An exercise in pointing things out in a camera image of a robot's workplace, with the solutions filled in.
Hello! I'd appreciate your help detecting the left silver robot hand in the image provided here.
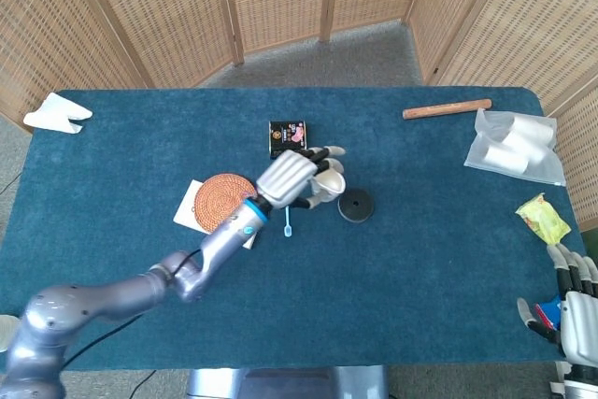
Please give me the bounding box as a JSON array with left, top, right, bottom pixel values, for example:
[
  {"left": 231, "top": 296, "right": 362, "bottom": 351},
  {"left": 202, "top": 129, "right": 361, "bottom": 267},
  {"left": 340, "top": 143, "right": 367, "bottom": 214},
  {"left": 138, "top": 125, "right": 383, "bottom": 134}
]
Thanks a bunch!
[{"left": 255, "top": 145, "right": 348, "bottom": 210}]

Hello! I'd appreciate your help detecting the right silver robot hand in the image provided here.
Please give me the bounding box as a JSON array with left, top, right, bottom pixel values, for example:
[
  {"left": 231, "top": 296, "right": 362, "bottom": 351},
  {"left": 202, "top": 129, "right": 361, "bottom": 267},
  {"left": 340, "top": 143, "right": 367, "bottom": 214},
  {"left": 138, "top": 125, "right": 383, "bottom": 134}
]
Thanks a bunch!
[{"left": 516, "top": 243, "right": 598, "bottom": 370}]

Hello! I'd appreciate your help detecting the white paper cup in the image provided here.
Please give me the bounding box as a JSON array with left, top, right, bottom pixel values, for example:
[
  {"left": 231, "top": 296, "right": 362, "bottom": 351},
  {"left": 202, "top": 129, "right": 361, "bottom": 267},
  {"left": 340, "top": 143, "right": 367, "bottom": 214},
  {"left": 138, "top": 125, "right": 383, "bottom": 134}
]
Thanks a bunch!
[{"left": 310, "top": 169, "right": 348, "bottom": 207}]

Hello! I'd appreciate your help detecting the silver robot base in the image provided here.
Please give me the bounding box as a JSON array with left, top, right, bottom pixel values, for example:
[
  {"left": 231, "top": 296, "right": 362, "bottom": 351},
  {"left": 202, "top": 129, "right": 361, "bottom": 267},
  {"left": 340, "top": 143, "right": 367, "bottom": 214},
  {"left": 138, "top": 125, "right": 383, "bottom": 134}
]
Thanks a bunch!
[{"left": 186, "top": 364, "right": 389, "bottom": 399}]

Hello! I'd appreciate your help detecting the woven round rattan mat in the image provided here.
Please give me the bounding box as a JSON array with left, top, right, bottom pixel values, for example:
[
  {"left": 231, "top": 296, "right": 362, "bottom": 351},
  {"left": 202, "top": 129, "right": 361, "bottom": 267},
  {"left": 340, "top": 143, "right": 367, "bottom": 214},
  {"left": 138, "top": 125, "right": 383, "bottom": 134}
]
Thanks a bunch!
[{"left": 192, "top": 173, "right": 259, "bottom": 234}]

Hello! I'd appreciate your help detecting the black round coaster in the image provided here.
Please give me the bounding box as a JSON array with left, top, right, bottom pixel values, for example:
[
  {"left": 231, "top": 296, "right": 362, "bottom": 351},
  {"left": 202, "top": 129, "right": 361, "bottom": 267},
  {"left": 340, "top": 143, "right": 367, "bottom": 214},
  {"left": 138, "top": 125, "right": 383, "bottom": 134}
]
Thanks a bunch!
[{"left": 337, "top": 188, "right": 376, "bottom": 224}]

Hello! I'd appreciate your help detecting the blue printed package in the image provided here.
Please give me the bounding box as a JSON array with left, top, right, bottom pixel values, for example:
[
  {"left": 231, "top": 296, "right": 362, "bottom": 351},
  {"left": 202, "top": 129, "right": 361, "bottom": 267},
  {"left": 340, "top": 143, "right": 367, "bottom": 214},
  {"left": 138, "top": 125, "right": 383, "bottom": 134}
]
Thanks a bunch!
[{"left": 534, "top": 294, "right": 565, "bottom": 331}]

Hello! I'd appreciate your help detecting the black printed box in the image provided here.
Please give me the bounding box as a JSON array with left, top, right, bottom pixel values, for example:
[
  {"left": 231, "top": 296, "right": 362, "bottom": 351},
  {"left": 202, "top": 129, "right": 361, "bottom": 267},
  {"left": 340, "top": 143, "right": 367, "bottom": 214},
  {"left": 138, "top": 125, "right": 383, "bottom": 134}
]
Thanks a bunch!
[{"left": 268, "top": 120, "right": 310, "bottom": 160}]

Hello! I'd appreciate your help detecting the white square tile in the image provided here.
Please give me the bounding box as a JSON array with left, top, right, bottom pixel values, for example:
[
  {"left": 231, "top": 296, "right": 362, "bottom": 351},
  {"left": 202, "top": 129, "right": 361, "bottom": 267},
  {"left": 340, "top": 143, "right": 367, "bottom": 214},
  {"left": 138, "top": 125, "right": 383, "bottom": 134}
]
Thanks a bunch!
[{"left": 172, "top": 178, "right": 259, "bottom": 250}]

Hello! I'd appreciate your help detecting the yellow green snack packet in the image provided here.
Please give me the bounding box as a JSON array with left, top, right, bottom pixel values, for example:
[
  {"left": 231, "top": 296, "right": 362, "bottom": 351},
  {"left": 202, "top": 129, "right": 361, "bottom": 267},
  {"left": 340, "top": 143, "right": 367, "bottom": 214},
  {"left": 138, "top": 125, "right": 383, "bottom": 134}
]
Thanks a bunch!
[{"left": 515, "top": 192, "right": 572, "bottom": 247}]

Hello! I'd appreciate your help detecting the blue table cloth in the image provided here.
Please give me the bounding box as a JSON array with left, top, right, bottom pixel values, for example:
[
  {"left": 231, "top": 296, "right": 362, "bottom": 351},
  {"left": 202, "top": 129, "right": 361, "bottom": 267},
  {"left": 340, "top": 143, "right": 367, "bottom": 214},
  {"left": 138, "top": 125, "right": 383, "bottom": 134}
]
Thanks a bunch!
[{"left": 0, "top": 85, "right": 591, "bottom": 372}]

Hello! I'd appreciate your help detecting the translucent zip bag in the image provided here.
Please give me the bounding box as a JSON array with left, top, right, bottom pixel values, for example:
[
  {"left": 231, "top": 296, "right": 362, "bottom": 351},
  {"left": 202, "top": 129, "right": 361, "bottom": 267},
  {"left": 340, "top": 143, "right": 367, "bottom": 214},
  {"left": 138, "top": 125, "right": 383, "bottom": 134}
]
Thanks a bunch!
[{"left": 463, "top": 107, "right": 567, "bottom": 188}]

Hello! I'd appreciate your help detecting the wooden rolling pin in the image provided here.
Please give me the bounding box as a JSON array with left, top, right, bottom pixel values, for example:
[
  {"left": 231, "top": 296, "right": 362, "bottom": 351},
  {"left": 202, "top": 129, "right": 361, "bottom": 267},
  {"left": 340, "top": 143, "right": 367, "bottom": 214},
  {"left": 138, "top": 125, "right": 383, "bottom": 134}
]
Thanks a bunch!
[{"left": 402, "top": 98, "right": 493, "bottom": 121}]

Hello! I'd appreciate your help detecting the white paper roll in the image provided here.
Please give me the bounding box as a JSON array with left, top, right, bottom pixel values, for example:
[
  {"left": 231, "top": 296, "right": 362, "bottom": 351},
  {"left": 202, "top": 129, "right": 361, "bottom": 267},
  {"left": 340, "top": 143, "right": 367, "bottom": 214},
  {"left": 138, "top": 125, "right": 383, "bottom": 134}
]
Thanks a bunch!
[
  {"left": 506, "top": 114, "right": 556, "bottom": 146},
  {"left": 502, "top": 131, "right": 548, "bottom": 163},
  {"left": 480, "top": 144, "right": 530, "bottom": 175}
]

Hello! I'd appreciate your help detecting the bamboo folding screen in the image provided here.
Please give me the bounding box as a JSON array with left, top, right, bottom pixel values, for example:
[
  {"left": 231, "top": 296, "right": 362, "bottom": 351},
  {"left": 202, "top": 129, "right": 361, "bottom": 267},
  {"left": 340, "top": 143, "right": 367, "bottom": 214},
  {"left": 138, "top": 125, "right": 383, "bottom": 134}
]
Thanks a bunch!
[{"left": 0, "top": 0, "right": 598, "bottom": 232}]

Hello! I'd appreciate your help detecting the white crumpled cloth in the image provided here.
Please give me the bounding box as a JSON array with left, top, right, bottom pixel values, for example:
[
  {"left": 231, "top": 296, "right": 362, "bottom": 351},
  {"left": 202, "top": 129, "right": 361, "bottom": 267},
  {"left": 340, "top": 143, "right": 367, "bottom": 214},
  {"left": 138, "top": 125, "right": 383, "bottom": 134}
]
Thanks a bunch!
[{"left": 22, "top": 93, "right": 93, "bottom": 135}]

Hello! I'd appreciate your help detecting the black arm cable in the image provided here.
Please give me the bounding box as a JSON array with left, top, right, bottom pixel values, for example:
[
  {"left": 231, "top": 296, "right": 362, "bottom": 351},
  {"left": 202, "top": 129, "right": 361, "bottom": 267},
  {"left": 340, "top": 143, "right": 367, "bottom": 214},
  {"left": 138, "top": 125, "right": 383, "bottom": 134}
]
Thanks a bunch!
[{"left": 61, "top": 249, "right": 203, "bottom": 369}]

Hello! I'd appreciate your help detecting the black cable under table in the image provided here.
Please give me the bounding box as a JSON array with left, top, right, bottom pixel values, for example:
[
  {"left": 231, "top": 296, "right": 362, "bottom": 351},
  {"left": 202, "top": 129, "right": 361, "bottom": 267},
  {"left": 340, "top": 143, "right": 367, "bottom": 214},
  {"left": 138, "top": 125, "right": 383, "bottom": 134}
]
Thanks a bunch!
[{"left": 128, "top": 369, "right": 158, "bottom": 399}]

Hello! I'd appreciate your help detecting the thin black floor cable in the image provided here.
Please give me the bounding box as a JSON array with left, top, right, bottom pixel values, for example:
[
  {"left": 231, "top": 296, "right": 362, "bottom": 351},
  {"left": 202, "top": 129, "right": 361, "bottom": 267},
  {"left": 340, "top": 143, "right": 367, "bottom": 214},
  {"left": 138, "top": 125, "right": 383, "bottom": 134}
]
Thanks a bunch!
[{"left": 0, "top": 173, "right": 22, "bottom": 197}]

